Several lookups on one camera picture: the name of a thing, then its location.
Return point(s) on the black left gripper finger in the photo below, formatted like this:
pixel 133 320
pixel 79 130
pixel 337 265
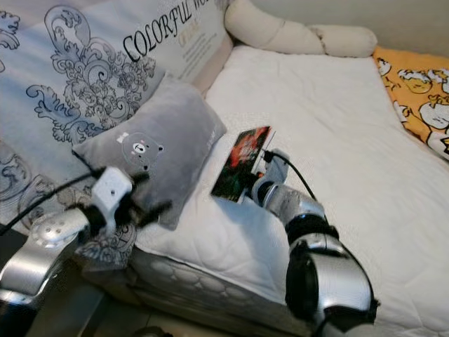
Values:
pixel 158 210

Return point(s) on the red green cover book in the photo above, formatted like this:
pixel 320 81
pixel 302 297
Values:
pixel 242 158

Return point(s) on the grey bear print pillow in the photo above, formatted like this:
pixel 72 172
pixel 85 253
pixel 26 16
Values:
pixel 168 130

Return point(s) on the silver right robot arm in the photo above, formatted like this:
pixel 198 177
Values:
pixel 330 267

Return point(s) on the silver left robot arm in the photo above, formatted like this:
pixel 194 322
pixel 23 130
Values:
pixel 42 253

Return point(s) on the white quilted mattress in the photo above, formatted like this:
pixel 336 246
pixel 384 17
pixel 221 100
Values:
pixel 337 112

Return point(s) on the blue ornament print headboard cushion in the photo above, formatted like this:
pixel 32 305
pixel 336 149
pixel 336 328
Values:
pixel 56 77

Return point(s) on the beige twisted bolster pillow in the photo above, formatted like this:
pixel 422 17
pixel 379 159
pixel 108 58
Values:
pixel 287 35

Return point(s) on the orange cartoon print blanket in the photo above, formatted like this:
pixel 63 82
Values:
pixel 417 91

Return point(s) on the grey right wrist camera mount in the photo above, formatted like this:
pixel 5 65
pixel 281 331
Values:
pixel 273 174

